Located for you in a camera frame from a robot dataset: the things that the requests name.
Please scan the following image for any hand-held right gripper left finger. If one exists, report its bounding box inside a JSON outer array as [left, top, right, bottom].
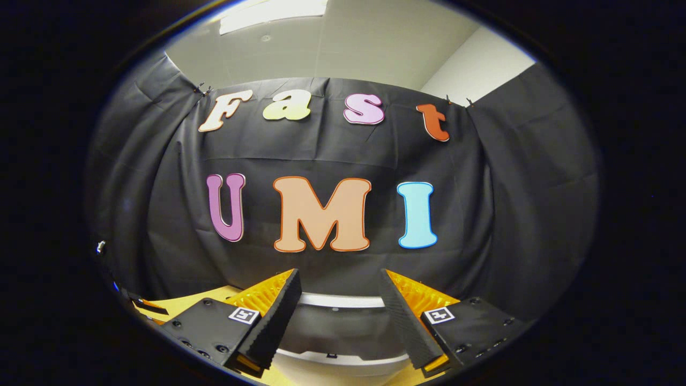
[[161, 268, 302, 378]]

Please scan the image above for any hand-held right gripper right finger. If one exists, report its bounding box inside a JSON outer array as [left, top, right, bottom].
[[379, 268, 531, 378]]

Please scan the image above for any grey desktop garbage bin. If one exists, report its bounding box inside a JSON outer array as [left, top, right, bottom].
[[263, 292, 424, 386]]

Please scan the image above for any wooden desktop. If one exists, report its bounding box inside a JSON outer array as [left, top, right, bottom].
[[131, 284, 429, 386]]

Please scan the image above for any ceiling light panel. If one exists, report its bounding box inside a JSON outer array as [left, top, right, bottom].
[[219, 0, 329, 35]]

